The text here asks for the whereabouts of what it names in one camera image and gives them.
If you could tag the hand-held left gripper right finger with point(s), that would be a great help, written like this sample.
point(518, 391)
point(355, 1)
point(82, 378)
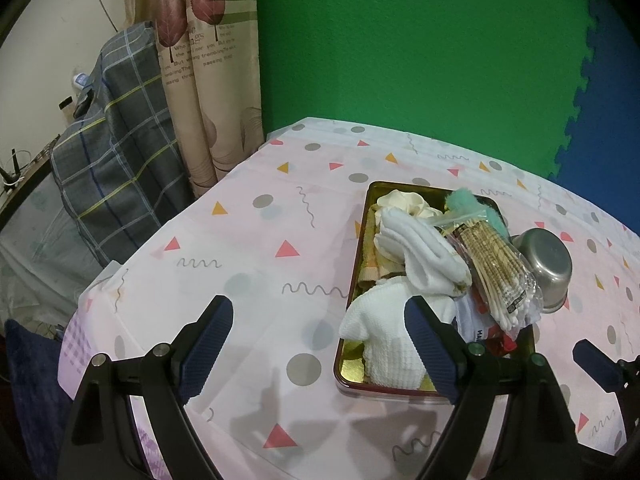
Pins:
point(432, 355)

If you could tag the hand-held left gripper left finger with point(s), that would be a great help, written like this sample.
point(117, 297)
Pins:
point(202, 355)

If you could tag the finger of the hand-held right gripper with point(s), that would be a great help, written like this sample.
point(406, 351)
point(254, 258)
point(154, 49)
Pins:
point(595, 365)

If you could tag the white sock with red trim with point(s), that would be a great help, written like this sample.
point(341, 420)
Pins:
point(385, 340)

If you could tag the red and gold tin box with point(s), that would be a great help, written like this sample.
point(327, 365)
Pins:
point(352, 367)

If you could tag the white towel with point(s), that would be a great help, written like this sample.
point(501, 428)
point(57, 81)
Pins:
point(425, 255)

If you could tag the bag of cotton swabs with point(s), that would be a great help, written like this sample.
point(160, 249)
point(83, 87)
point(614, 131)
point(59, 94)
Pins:
point(500, 270)

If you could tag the orange yellow towel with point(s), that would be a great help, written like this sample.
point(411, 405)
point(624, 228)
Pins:
point(370, 255)

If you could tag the cream ruffled scrunchie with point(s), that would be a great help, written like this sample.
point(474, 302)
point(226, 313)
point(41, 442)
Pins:
point(405, 205)

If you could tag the green fluffy puff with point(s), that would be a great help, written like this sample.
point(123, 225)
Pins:
point(465, 200)

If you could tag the stainless steel bowl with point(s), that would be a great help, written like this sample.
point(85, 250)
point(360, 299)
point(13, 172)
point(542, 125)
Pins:
point(547, 265)

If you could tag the pink patterned tablecloth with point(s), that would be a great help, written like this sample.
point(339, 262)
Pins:
point(260, 240)

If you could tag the dark blue cloth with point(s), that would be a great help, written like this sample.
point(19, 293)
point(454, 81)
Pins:
point(30, 390)

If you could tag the light grey bedsheet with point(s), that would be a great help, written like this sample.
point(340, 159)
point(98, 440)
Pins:
point(40, 250)

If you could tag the grey plaid cloth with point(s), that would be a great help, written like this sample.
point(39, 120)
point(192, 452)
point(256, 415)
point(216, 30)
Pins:
point(115, 160)

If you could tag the blue foam mat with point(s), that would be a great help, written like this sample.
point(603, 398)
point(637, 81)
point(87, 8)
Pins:
point(615, 125)

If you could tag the black antenna device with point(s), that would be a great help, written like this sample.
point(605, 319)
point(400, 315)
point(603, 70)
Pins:
point(12, 172)

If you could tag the beige leaf print curtain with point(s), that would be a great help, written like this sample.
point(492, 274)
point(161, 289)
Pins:
point(210, 85)

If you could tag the white plug adapter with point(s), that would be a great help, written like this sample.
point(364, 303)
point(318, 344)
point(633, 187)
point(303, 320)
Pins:
point(81, 81)

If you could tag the green foam mat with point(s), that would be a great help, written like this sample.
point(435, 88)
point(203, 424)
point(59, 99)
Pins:
point(400, 35)

